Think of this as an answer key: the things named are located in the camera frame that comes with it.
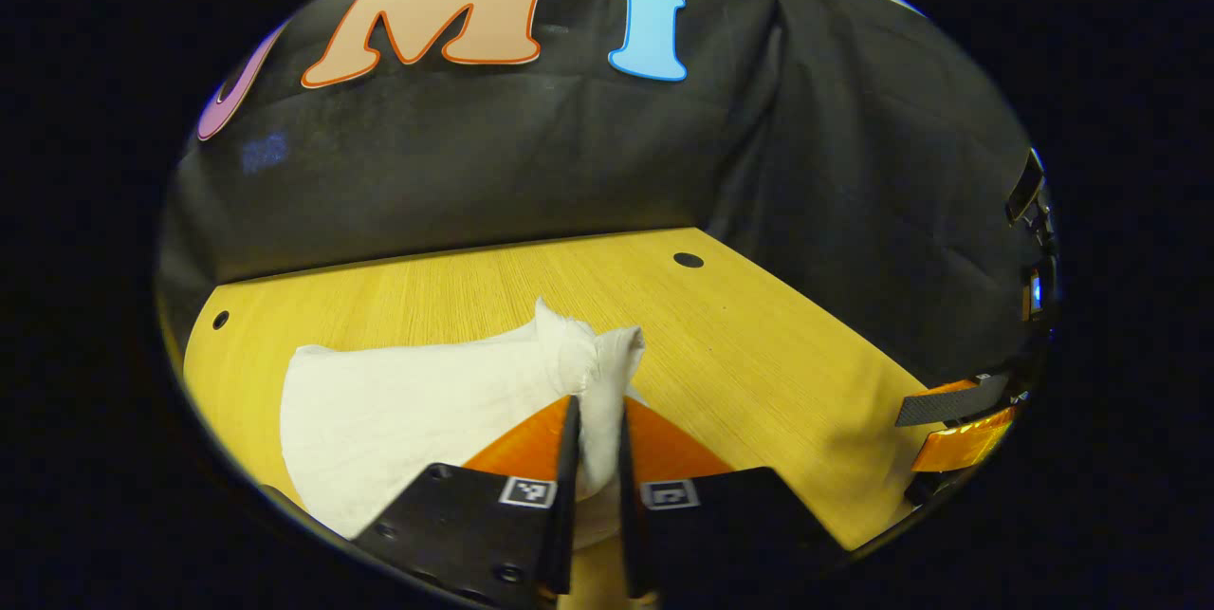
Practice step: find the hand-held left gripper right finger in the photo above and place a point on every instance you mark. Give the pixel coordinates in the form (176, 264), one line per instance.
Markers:
(631, 506)

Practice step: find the black backdrop cloth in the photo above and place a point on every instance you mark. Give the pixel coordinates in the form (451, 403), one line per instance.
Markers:
(569, 155)

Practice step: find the white jeans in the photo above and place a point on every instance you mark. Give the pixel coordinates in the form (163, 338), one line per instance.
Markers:
(408, 411)

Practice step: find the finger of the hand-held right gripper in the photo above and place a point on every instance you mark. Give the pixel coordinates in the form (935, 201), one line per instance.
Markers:
(948, 406)
(963, 444)

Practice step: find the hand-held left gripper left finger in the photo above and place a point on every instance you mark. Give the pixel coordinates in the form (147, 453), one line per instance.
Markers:
(567, 496)

